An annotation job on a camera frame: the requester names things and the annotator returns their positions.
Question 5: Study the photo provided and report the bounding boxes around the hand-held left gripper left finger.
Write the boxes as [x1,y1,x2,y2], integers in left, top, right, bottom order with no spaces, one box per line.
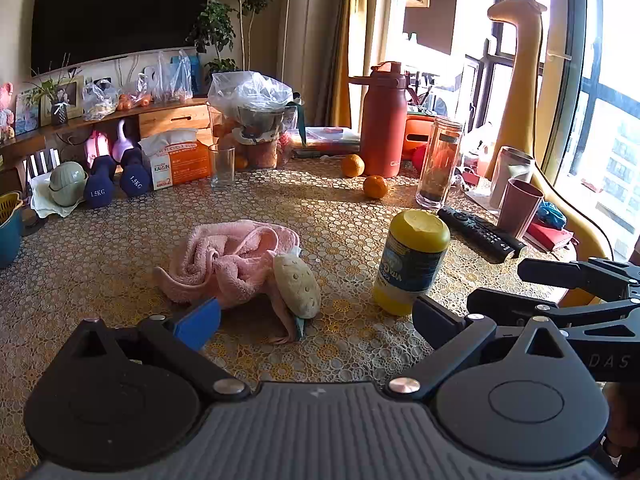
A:
[75,296,252,403]

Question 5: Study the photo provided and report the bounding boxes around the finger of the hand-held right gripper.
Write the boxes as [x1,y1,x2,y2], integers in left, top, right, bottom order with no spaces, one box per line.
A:
[517,257,640,306]
[466,287,640,332]

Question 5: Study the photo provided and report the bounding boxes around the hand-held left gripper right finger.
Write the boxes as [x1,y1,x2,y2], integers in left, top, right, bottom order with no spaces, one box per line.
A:
[386,295,571,402]

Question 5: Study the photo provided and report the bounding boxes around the pink towel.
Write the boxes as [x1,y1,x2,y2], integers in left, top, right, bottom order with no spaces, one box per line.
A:
[153,220,301,345]

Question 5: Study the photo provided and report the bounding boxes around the yellow bottle with blue label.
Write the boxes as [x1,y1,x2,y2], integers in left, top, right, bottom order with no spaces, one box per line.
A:
[372,210,451,317]

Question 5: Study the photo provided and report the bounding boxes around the beige round sponge brush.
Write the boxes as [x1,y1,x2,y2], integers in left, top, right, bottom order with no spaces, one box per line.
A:
[272,253,322,341]

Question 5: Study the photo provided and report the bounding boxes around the red notebook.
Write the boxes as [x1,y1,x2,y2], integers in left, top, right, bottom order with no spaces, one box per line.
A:
[525,222,575,252]

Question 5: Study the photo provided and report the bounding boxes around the blue crumpled cloth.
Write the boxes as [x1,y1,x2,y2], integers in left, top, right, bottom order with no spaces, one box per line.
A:
[535,201,567,230]

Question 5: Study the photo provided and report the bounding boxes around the maroon plastic cup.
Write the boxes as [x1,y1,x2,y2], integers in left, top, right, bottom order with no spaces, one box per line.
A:
[497,178,545,240]

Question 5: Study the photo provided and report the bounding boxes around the black remote control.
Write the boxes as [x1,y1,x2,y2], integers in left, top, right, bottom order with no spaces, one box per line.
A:
[437,206,527,264]

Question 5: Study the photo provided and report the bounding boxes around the grey cup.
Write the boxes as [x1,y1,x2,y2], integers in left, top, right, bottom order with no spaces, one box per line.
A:
[489,146,536,211]

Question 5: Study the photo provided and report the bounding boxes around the empty drinking glass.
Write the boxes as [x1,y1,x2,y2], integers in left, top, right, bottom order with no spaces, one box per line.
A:
[208,144,236,190]

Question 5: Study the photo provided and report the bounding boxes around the clear glass tea tumbler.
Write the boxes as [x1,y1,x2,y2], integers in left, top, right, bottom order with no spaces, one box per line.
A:
[416,116,465,210]

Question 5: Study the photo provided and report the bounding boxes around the orange and white tissue box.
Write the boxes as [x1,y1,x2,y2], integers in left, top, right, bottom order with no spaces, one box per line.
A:
[139,129,213,191]

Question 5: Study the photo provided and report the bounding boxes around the navy dumbbell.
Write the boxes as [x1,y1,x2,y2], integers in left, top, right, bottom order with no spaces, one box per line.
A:
[119,147,152,197]
[86,155,119,208]

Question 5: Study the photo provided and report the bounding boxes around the orange storage box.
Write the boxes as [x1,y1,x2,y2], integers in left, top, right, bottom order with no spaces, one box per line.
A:
[405,115,441,156]

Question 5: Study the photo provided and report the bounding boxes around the red water bottle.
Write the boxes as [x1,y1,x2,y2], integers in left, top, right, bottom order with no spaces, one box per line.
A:
[348,61,416,178]

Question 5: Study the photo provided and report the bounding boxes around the wooden tv cabinet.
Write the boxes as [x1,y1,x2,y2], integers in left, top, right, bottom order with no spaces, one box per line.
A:
[0,97,213,173]

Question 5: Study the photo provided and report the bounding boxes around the teal basket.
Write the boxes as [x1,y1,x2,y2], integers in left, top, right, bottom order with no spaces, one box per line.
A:
[0,191,25,270]

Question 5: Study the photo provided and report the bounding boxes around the stack of books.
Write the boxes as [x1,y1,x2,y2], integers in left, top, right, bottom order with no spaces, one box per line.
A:
[290,126,361,158]

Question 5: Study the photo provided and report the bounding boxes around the yellow giraffe toy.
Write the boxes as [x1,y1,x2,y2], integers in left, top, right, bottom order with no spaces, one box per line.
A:
[485,0,613,261]

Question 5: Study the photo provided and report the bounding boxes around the plastic bag with fruit bowl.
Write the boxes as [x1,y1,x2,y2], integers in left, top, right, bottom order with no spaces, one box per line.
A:
[206,71,302,171]

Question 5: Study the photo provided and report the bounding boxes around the heap of small oranges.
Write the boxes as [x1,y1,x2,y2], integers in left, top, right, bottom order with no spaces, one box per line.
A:
[116,92,152,112]

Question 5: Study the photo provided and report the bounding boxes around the clear plastic bag with snacks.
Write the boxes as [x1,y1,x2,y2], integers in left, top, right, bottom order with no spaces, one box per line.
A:
[81,80,120,121]

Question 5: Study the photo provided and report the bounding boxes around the small potted plant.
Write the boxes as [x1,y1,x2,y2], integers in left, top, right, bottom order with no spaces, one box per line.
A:
[30,55,76,126]

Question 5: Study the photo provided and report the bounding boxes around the picture card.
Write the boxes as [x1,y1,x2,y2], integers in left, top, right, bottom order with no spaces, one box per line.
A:
[15,90,41,136]

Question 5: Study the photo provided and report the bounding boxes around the yellow curtain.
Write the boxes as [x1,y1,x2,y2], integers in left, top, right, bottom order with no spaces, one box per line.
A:
[330,0,381,131]

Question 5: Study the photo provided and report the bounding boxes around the pink doll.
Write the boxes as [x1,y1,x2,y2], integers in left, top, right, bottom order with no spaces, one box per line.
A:
[0,82,16,141]

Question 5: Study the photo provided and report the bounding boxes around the tall green houseplant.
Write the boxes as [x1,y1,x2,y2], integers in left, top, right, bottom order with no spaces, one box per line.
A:
[187,0,278,78]

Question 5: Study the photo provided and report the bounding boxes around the white standing air conditioner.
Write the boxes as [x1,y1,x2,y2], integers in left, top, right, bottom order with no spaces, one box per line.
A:
[277,0,351,128]

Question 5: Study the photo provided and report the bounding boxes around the black television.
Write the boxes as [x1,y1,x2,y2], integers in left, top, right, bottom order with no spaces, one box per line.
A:
[31,0,212,75]

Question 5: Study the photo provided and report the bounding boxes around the black window frame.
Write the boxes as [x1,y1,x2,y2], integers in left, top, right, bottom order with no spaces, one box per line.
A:
[542,0,640,261]

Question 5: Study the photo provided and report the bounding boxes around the photo frame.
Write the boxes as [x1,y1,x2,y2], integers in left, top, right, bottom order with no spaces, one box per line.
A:
[40,77,85,123]

